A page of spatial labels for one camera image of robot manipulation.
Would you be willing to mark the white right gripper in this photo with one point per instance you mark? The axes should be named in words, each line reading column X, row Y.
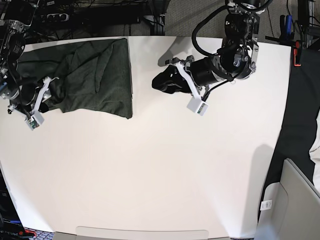
column 32, row 99

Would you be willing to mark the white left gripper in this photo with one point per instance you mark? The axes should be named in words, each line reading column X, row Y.
column 175, row 78

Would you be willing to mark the dark green long-sleeve shirt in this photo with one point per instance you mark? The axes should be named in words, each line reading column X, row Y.
column 94, row 75

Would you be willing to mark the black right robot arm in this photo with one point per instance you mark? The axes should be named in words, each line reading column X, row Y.
column 16, row 18

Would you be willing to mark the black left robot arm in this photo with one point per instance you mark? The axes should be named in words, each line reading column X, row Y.
column 235, row 60

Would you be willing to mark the black power strip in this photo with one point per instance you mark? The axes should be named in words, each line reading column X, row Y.
column 55, row 17

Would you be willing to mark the black box with orange print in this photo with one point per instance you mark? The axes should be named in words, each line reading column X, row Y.
column 11, row 227

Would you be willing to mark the red clamp on table edge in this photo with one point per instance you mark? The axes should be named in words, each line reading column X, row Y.
column 297, row 53

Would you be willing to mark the dark grey cloth sheet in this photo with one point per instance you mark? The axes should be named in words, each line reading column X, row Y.
column 301, row 122

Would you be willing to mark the white barcode label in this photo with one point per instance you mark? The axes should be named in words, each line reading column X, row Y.
column 266, row 205

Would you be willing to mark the white cloth pile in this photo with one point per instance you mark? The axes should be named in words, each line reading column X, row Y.
column 314, row 154

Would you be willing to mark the grey plastic bin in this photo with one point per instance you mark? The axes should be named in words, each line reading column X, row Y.
column 295, row 212

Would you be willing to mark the black aluminium frame post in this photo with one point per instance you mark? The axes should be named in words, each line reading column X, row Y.
column 157, row 24

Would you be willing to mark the blue handled tool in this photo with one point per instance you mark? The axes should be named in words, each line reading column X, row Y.
column 288, row 27

